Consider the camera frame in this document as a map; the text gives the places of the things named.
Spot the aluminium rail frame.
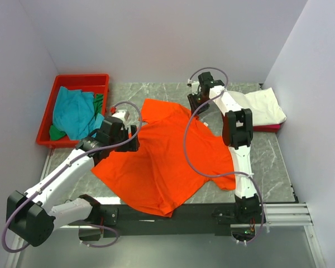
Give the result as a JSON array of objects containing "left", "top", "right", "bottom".
[{"left": 231, "top": 203, "right": 316, "bottom": 232}]

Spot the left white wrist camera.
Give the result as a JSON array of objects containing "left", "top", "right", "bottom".
[{"left": 110, "top": 107, "right": 130, "bottom": 124}]

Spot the green t shirt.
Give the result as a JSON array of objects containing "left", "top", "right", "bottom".
[{"left": 49, "top": 93, "right": 106, "bottom": 142}]

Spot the blue t shirt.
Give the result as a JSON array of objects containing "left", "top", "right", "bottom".
[{"left": 52, "top": 85, "right": 106, "bottom": 141}]

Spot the black mounting base bar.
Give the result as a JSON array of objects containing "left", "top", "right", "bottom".
[{"left": 78, "top": 203, "right": 266, "bottom": 242}]

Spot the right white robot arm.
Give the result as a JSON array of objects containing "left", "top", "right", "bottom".
[{"left": 183, "top": 72, "right": 265, "bottom": 224}]

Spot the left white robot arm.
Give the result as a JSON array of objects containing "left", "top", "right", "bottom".
[{"left": 2, "top": 116, "right": 141, "bottom": 253}]

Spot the red plastic bin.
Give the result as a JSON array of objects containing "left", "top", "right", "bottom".
[{"left": 36, "top": 74, "right": 109, "bottom": 149}]

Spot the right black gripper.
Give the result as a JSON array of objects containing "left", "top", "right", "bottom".
[{"left": 186, "top": 91, "right": 209, "bottom": 117}]

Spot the folded white t shirt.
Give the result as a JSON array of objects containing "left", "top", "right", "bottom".
[{"left": 229, "top": 88, "right": 287, "bottom": 127}]

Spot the orange t shirt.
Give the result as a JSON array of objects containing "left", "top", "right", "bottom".
[{"left": 92, "top": 99, "right": 236, "bottom": 217}]

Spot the folded red t shirt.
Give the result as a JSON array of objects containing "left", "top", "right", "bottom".
[{"left": 253, "top": 124, "right": 281, "bottom": 133}]

